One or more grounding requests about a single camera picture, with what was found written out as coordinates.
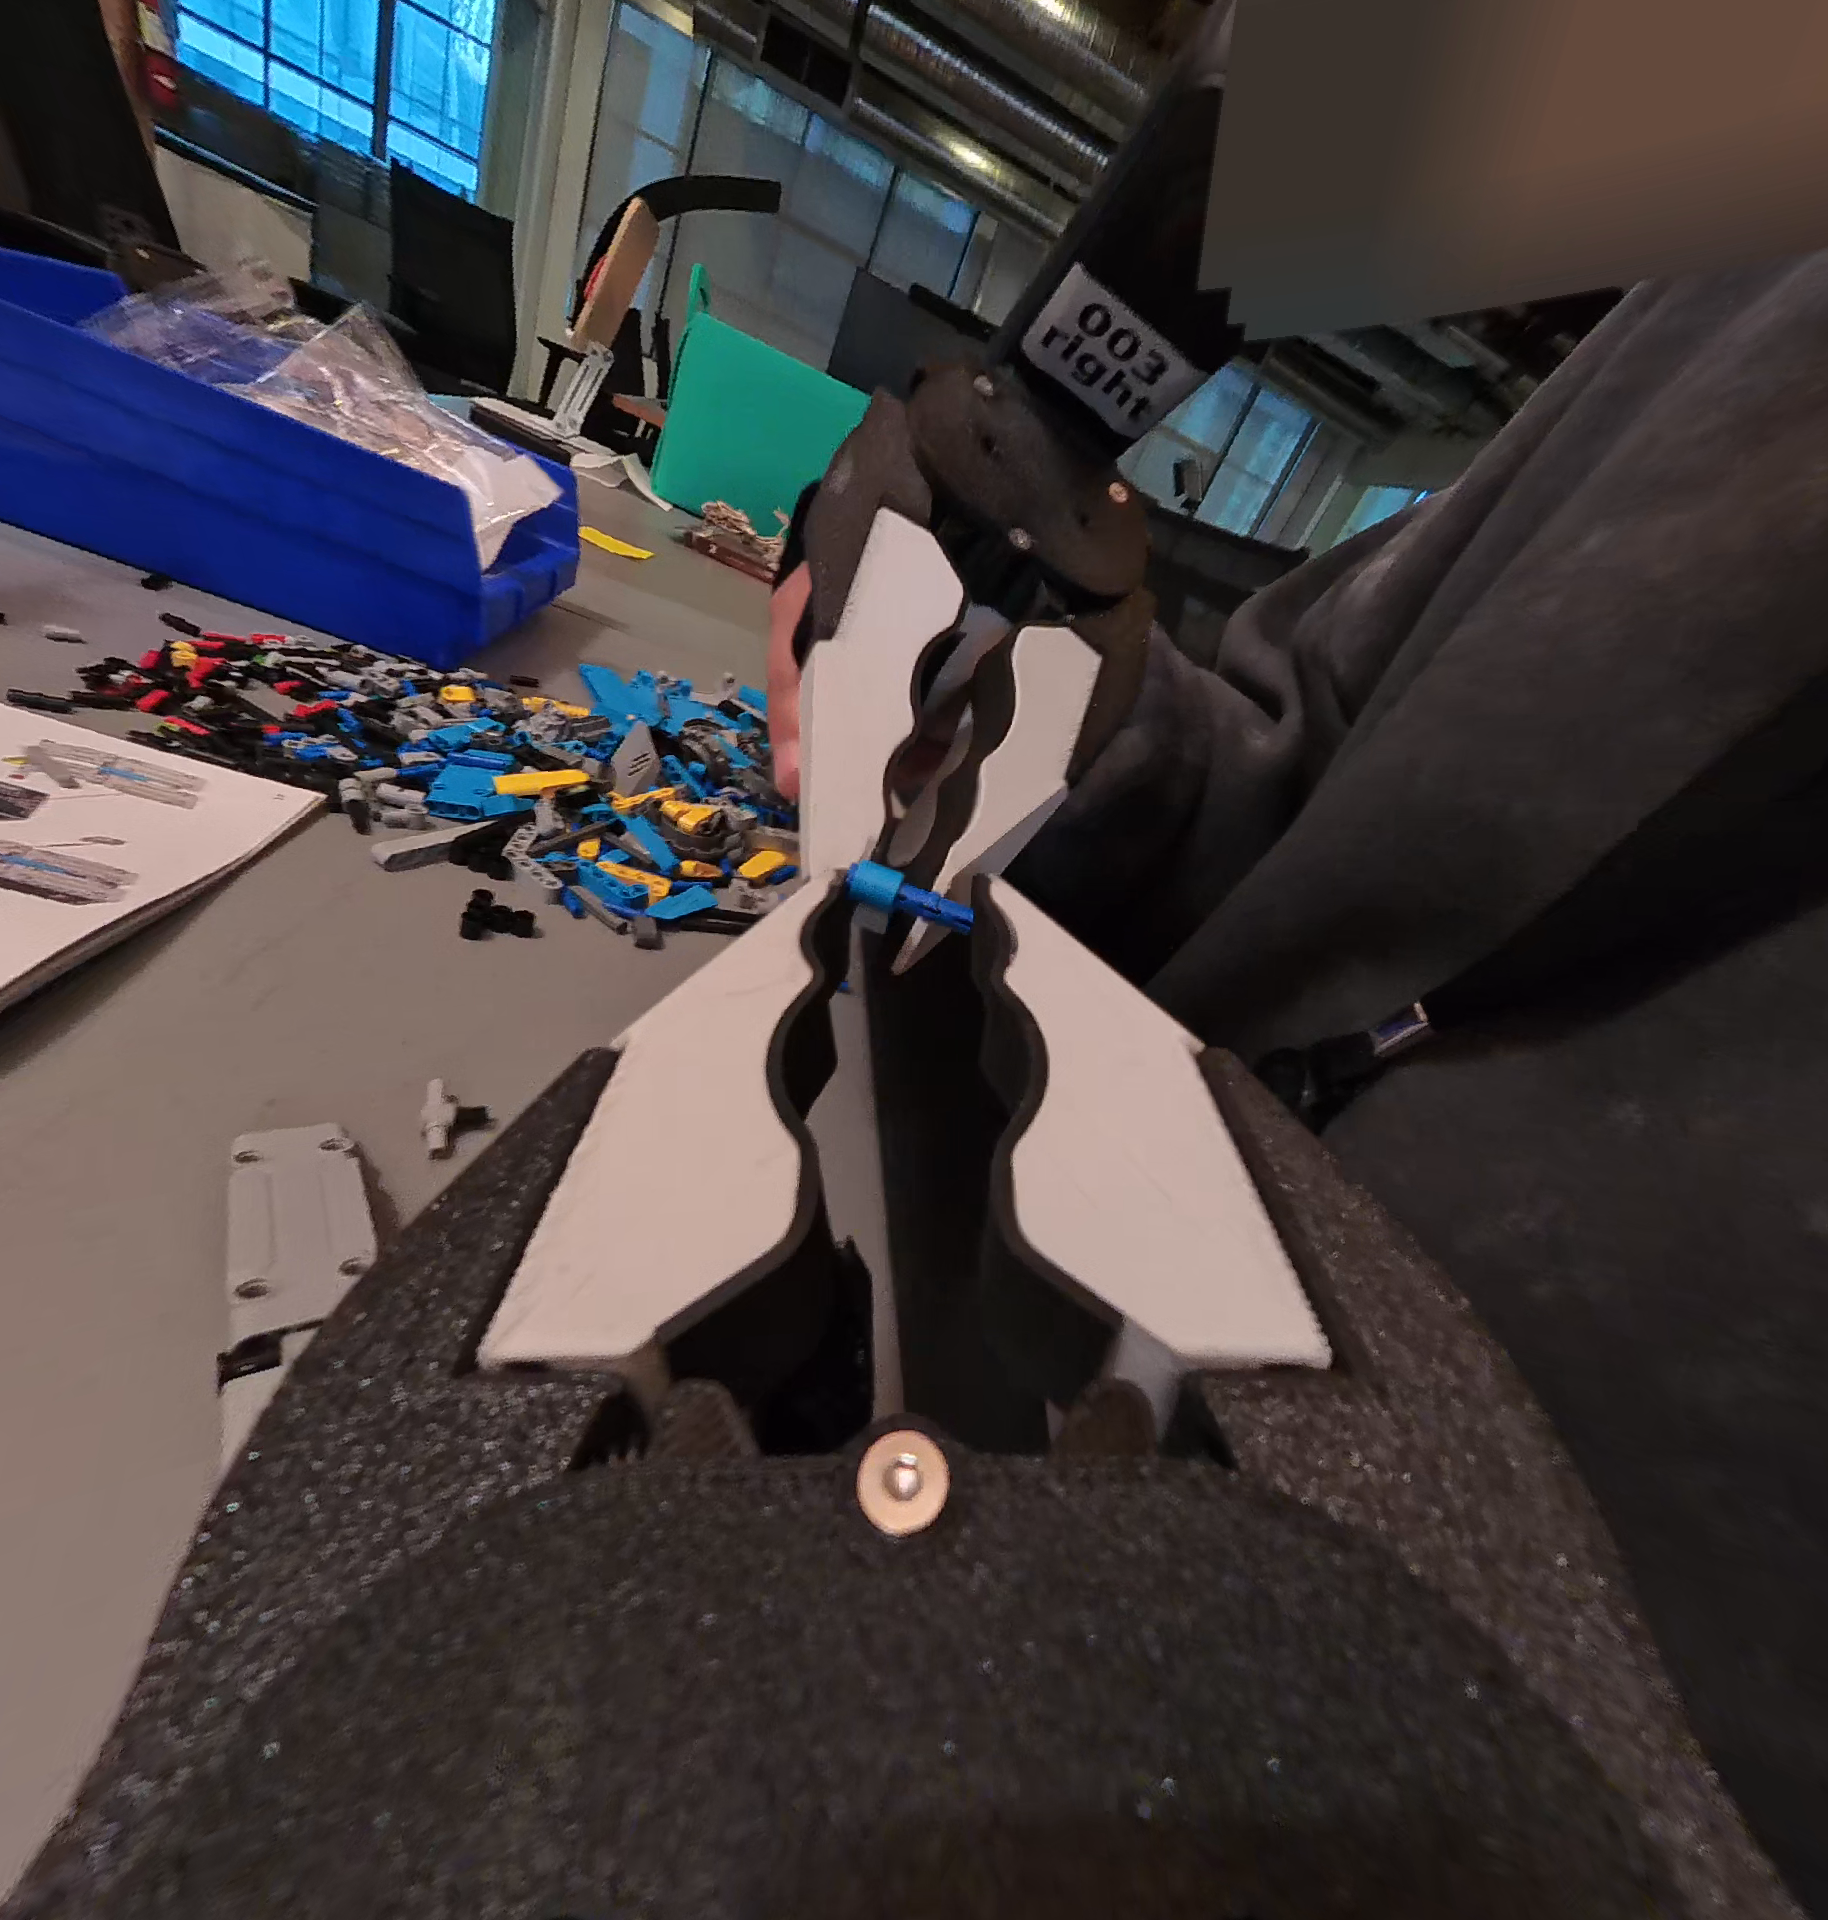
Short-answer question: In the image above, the black monitor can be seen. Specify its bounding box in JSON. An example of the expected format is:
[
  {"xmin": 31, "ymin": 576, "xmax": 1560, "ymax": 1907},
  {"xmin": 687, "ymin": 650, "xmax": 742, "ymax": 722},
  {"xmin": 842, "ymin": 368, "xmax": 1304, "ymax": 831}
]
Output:
[{"xmin": 385, "ymin": 156, "xmax": 519, "ymax": 363}]

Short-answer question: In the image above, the grey desk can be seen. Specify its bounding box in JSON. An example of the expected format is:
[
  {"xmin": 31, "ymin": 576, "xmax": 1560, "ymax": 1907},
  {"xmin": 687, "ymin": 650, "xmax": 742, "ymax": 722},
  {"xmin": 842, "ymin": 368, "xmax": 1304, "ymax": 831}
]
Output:
[{"xmin": 0, "ymin": 502, "xmax": 855, "ymax": 1920}]

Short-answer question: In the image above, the person's right hand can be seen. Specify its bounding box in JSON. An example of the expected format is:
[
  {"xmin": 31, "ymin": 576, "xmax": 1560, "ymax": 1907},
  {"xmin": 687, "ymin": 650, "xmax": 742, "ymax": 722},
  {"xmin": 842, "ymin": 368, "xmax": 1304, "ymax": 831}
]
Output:
[{"xmin": 765, "ymin": 576, "xmax": 806, "ymax": 798}]

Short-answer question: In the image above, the blue storage bin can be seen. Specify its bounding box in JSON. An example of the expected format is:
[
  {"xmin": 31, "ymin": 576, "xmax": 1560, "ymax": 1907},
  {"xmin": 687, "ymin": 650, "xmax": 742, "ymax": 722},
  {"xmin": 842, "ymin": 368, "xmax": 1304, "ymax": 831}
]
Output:
[{"xmin": 0, "ymin": 238, "xmax": 583, "ymax": 669}]

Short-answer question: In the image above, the silver ventilation duct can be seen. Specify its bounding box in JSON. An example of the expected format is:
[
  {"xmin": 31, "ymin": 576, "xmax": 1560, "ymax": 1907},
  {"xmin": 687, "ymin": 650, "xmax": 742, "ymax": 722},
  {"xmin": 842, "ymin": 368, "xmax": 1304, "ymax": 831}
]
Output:
[{"xmin": 765, "ymin": 0, "xmax": 1200, "ymax": 198}]

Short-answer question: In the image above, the small brown wooden model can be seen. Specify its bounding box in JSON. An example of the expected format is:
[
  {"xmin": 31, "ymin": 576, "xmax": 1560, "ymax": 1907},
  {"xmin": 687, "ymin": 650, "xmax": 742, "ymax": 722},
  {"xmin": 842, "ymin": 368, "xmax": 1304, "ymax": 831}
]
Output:
[{"xmin": 690, "ymin": 502, "xmax": 794, "ymax": 579}]

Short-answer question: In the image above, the wooden and black chair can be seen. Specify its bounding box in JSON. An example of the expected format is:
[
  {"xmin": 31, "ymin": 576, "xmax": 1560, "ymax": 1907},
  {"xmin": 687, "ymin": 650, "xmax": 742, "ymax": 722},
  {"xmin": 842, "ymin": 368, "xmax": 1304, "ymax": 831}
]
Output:
[{"xmin": 532, "ymin": 178, "xmax": 783, "ymax": 453}]

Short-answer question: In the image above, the green plastic tote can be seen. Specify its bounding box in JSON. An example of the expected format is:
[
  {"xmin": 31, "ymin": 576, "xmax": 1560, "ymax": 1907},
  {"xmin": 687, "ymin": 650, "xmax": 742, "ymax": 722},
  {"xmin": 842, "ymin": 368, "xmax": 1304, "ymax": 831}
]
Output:
[{"xmin": 652, "ymin": 261, "xmax": 873, "ymax": 519}]

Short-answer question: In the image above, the pile of toy building pieces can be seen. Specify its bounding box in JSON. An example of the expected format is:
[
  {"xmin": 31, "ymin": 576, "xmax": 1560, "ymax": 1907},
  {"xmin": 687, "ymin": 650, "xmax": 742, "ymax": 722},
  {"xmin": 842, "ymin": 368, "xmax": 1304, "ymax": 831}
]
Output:
[{"xmin": 7, "ymin": 630, "xmax": 839, "ymax": 949}]

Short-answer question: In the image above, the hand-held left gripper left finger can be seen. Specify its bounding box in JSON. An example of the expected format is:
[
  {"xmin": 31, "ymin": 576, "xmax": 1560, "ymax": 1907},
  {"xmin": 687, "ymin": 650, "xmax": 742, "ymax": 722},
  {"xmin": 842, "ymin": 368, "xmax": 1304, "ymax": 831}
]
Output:
[{"xmin": 476, "ymin": 879, "xmax": 848, "ymax": 1380}]

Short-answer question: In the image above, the blue toy pin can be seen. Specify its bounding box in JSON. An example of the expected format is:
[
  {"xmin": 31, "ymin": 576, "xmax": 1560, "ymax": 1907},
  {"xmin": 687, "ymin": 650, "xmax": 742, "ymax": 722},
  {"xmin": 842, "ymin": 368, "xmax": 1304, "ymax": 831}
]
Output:
[{"xmin": 842, "ymin": 857, "xmax": 978, "ymax": 938}]

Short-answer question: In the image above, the crumpled clear plastic bag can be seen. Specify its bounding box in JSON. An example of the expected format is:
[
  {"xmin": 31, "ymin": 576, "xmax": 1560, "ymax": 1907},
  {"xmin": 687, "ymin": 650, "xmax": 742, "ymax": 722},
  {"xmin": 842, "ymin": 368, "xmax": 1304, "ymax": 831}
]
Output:
[{"xmin": 82, "ymin": 268, "xmax": 558, "ymax": 519}]

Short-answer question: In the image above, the grey toy panel assembly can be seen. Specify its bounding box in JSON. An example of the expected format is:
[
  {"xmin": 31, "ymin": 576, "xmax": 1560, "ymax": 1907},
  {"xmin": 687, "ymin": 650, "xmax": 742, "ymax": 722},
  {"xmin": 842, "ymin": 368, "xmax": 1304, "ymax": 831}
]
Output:
[{"xmin": 217, "ymin": 1123, "xmax": 383, "ymax": 1478}]

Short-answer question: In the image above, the white instruction booklet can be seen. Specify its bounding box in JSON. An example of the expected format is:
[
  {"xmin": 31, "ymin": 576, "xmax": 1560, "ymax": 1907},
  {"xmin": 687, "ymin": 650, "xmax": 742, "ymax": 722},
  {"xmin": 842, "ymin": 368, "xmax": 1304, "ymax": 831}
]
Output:
[{"xmin": 0, "ymin": 688, "xmax": 327, "ymax": 1052}]

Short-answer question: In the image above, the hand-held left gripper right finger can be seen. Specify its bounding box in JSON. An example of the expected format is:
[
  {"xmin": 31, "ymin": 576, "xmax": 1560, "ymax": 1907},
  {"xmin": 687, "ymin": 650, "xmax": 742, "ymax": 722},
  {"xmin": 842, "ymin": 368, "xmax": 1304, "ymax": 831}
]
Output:
[{"xmin": 971, "ymin": 875, "xmax": 1335, "ymax": 1380}]

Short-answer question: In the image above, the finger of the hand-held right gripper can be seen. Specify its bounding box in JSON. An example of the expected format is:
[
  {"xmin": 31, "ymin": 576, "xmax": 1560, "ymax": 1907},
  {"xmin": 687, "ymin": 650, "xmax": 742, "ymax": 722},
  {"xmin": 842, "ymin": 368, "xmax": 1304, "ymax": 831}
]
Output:
[
  {"xmin": 794, "ymin": 507, "xmax": 959, "ymax": 879},
  {"xmin": 894, "ymin": 622, "xmax": 1108, "ymax": 978}
]

